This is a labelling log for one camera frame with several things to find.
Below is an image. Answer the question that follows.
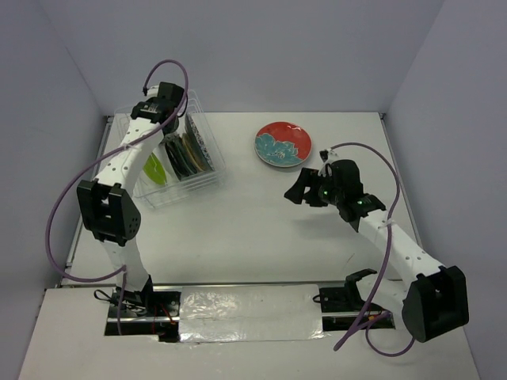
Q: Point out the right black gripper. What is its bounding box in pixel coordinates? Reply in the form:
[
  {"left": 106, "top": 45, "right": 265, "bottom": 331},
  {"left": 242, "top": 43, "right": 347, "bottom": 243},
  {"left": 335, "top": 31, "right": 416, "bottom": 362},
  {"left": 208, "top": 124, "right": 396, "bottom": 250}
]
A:
[{"left": 284, "top": 167, "right": 344, "bottom": 207}]

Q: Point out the dark patterned plate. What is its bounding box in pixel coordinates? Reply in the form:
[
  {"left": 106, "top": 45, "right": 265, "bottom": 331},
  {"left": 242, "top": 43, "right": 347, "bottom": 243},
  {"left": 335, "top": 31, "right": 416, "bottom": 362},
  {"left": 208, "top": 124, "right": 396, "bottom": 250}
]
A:
[{"left": 185, "top": 114, "right": 215, "bottom": 171}]

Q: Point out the red floral plate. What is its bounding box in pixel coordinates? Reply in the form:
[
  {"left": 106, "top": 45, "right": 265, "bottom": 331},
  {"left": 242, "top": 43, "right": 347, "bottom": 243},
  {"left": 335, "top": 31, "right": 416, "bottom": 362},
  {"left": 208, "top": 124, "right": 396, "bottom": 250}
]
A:
[{"left": 253, "top": 121, "right": 312, "bottom": 168}]

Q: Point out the blue blossom plate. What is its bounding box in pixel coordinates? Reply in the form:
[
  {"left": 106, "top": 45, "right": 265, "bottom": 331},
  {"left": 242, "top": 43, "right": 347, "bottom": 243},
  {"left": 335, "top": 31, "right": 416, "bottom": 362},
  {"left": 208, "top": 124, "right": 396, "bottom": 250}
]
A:
[{"left": 253, "top": 133, "right": 312, "bottom": 169}]

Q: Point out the lime green plate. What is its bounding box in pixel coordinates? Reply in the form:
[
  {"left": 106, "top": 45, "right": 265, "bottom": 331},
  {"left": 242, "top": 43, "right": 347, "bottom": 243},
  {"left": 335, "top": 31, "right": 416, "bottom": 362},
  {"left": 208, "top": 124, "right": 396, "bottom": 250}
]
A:
[{"left": 143, "top": 154, "right": 167, "bottom": 185}]

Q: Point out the white pink plate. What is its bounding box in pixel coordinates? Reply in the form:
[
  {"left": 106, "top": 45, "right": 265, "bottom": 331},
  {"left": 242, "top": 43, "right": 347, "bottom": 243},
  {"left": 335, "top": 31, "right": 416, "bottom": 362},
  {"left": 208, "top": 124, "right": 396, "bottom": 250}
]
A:
[{"left": 158, "top": 138, "right": 181, "bottom": 182}]

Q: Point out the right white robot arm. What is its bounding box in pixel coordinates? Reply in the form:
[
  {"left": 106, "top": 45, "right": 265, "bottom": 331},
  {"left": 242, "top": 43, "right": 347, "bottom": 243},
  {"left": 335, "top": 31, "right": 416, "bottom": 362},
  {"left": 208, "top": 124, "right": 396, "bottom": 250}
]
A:
[{"left": 284, "top": 160, "right": 469, "bottom": 343}]

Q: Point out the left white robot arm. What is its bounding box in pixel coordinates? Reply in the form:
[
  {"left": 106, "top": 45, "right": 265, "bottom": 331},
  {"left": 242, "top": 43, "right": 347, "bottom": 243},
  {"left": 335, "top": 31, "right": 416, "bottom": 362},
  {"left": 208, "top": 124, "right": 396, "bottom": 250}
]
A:
[{"left": 77, "top": 82, "right": 185, "bottom": 316}]

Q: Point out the beige plate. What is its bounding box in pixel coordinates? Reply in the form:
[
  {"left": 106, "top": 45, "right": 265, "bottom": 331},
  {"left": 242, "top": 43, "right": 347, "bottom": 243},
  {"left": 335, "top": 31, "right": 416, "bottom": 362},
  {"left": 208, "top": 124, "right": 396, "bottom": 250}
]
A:
[{"left": 182, "top": 133, "right": 207, "bottom": 172}]

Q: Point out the silver foil tape patch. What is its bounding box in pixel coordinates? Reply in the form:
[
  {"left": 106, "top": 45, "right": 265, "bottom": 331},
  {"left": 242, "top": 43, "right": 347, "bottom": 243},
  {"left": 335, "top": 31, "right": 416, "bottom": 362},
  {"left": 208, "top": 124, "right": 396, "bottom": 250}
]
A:
[{"left": 178, "top": 284, "right": 325, "bottom": 344}]

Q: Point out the white wire dish rack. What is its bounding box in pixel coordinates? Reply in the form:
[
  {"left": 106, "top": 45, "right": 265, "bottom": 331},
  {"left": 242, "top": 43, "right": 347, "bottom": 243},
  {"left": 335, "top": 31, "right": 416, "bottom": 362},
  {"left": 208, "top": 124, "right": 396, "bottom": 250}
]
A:
[{"left": 133, "top": 89, "right": 226, "bottom": 208}]

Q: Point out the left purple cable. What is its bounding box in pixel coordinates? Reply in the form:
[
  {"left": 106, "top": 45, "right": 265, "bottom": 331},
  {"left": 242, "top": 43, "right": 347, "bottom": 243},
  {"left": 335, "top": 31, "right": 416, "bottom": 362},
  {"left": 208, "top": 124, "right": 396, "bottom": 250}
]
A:
[{"left": 46, "top": 59, "right": 189, "bottom": 284}]

